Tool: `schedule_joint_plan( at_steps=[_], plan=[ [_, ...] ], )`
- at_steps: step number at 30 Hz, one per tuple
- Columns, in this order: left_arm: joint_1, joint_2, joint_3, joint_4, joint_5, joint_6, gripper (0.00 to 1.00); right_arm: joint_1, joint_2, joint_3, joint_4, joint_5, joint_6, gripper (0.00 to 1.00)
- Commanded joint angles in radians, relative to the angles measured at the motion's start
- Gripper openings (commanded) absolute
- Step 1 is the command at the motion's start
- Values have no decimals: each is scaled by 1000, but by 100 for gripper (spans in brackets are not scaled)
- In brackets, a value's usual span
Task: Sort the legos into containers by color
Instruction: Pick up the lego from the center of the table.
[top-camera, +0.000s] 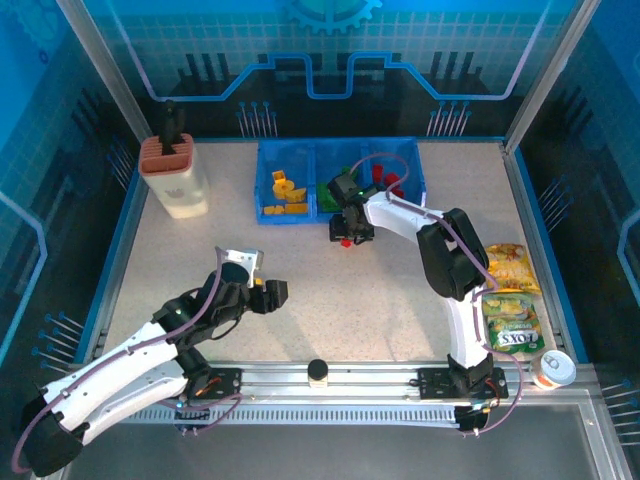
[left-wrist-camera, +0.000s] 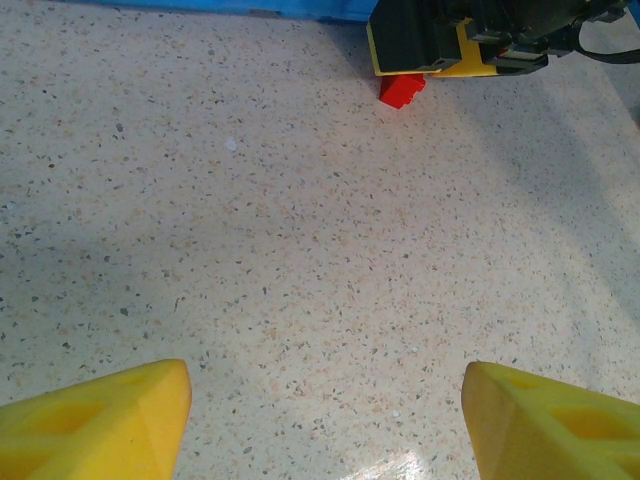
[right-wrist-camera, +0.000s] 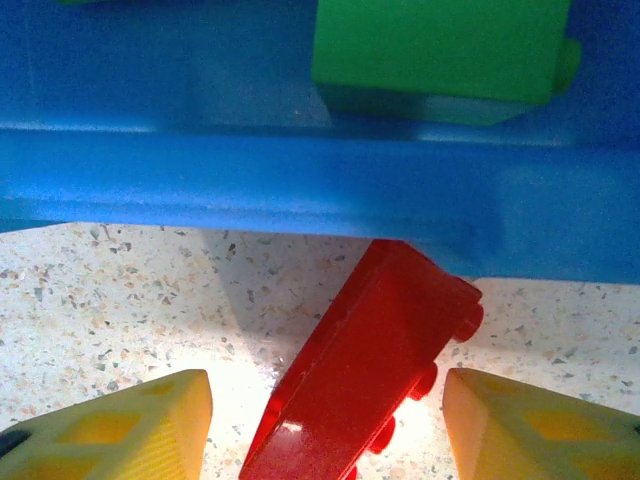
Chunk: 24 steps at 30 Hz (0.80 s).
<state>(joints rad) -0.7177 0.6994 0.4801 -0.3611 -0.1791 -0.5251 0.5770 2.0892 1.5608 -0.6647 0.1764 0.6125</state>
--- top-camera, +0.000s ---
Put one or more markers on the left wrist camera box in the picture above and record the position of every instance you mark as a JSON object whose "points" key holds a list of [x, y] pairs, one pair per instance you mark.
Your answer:
{"points": [[243, 260]]}

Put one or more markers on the small electronics board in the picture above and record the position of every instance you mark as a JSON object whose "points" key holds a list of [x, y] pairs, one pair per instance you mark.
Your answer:
{"points": [[472, 419], [192, 417]]}

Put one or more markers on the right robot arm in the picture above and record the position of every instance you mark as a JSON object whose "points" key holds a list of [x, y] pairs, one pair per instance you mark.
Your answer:
{"points": [[450, 255]]}

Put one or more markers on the orange drink can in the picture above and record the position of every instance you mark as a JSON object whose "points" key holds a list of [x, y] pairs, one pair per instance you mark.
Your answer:
{"points": [[555, 369]]}

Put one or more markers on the yellow snack bag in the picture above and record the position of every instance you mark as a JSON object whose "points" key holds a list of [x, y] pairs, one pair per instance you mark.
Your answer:
{"points": [[512, 267]]}

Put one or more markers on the yellow lego brick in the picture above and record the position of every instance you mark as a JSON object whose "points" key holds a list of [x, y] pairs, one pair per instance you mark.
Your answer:
{"points": [[273, 210], [278, 176], [300, 194], [296, 208]]}

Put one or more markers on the aluminium frame post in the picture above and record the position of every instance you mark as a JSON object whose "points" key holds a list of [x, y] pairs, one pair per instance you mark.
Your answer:
{"points": [[547, 75], [107, 75]]}

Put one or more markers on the green snack bag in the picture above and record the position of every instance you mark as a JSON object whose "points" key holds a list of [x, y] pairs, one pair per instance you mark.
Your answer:
{"points": [[515, 325]]}

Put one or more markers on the white knife block pink top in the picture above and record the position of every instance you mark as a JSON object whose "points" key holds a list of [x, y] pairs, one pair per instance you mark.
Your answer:
{"points": [[175, 192]]}

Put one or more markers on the black round knob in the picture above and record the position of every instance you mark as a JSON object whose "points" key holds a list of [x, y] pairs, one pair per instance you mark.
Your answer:
{"points": [[318, 369]]}

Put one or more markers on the aluminium mounting rail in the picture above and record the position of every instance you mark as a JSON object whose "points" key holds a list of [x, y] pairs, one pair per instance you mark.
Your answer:
{"points": [[375, 385]]}

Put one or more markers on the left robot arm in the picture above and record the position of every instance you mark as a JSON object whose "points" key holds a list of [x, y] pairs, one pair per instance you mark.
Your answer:
{"points": [[115, 370]]}

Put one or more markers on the blue three-compartment plastic bin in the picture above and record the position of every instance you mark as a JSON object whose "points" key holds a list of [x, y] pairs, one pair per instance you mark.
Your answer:
{"points": [[300, 220]]}

